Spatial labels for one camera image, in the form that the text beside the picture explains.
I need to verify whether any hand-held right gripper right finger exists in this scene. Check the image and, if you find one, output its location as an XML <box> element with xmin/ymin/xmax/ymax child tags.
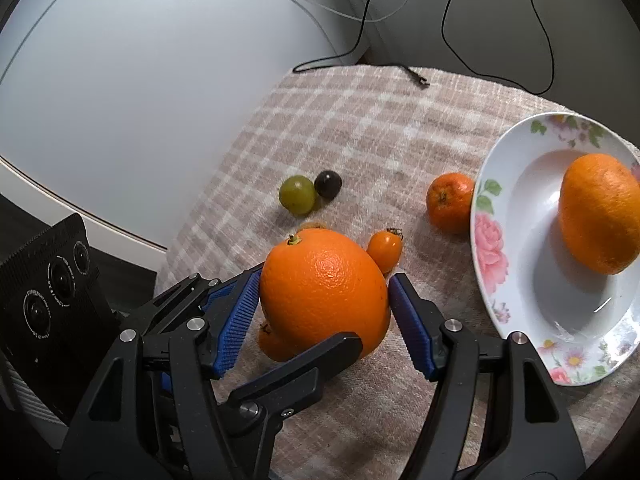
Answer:
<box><xmin>389</xmin><ymin>274</ymin><xmax>588</xmax><ymax>480</ymax></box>

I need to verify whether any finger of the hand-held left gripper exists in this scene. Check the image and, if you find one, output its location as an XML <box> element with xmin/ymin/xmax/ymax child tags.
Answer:
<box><xmin>120</xmin><ymin>267</ymin><xmax>263</xmax><ymax>336</ymax></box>
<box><xmin>222</xmin><ymin>331</ymin><xmax>364</xmax><ymax>438</ymax></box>

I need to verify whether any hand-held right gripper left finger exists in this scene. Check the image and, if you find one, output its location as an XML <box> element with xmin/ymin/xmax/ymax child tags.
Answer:
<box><xmin>57</xmin><ymin>270</ymin><xmax>281</xmax><ymax>480</ymax></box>

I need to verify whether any large orange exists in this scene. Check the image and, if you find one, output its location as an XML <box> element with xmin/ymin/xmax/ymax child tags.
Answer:
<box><xmin>558</xmin><ymin>153</ymin><xmax>640</xmax><ymax>276</ymax></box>
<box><xmin>259</xmin><ymin>228</ymin><xmax>392</xmax><ymax>363</ymax></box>

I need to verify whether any small mandarin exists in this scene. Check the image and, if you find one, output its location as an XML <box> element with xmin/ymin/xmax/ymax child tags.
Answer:
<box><xmin>426</xmin><ymin>172</ymin><xmax>476</xmax><ymax>235</ymax></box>

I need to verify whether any white floral plate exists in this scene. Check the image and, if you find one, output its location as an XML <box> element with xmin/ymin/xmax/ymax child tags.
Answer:
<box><xmin>470</xmin><ymin>112</ymin><xmax>640</xmax><ymax>387</ymax></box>

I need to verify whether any green grape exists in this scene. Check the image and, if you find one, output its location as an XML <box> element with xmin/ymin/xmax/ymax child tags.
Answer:
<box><xmin>278</xmin><ymin>175</ymin><xmax>317</xmax><ymax>212</ymax></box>

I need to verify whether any dark grape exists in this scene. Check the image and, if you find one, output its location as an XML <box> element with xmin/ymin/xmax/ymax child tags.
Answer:
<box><xmin>314</xmin><ymin>170</ymin><xmax>344</xmax><ymax>199</ymax></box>

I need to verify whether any person's left forearm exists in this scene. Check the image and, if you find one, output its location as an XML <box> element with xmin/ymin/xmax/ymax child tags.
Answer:
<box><xmin>0</xmin><ymin>350</ymin><xmax>68</xmax><ymax>428</ymax></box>

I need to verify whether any beige checked tablecloth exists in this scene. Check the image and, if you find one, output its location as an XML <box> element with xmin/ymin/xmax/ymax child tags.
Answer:
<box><xmin>152</xmin><ymin>65</ymin><xmax>640</xmax><ymax>480</ymax></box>

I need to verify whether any white panel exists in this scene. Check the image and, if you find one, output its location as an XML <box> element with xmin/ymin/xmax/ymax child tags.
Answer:
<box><xmin>0</xmin><ymin>0</ymin><xmax>373</xmax><ymax>266</ymax></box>

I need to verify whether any black cable with plug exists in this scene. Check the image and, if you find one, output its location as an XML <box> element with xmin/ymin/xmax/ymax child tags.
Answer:
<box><xmin>292</xmin><ymin>0</ymin><xmax>431</xmax><ymax>90</ymax></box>

